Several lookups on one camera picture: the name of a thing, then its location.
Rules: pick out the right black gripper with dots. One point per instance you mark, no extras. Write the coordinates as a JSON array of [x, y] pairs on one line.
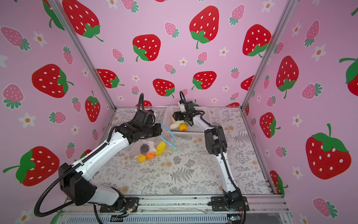
[[180, 115]]

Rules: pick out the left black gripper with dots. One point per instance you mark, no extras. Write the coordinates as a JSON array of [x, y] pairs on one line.
[[158, 129]]

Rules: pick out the yellow orange toy fruit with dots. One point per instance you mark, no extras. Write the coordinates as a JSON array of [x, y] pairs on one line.
[[183, 127]]

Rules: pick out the white toy radish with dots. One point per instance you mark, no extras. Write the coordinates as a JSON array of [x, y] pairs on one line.
[[176, 124]]

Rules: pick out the dark brown toy fruit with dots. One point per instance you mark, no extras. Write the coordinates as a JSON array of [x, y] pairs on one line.
[[144, 149]]

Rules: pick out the clear zip top bag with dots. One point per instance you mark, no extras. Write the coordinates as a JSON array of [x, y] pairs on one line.
[[166, 135]]

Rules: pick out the yellow toy banana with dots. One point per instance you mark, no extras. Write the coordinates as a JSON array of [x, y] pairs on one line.
[[160, 148]]

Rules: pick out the orange toy tangerine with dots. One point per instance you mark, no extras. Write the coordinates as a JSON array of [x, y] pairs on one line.
[[150, 155]]

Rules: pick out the yellow toy lemon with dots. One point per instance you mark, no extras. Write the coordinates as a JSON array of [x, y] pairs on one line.
[[142, 158]]

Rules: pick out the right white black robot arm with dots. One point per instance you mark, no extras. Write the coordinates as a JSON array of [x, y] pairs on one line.
[[216, 145]]

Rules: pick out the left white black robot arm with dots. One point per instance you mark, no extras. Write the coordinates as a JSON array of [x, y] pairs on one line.
[[74, 179]]

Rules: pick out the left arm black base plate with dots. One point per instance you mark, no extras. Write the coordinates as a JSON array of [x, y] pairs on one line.
[[122, 205]]

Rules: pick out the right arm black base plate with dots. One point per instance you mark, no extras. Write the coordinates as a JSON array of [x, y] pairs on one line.
[[223, 204]]

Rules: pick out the aluminium front rail frame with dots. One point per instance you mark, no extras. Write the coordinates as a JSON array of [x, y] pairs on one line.
[[182, 209]]

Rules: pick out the left aluminium corner post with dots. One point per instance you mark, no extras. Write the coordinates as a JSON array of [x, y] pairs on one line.
[[58, 10]]

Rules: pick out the aluminium corner post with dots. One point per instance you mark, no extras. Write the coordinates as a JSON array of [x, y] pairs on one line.
[[282, 23], [58, 10]]

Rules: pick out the right aluminium corner post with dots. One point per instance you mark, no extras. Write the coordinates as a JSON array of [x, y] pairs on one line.
[[282, 23]]

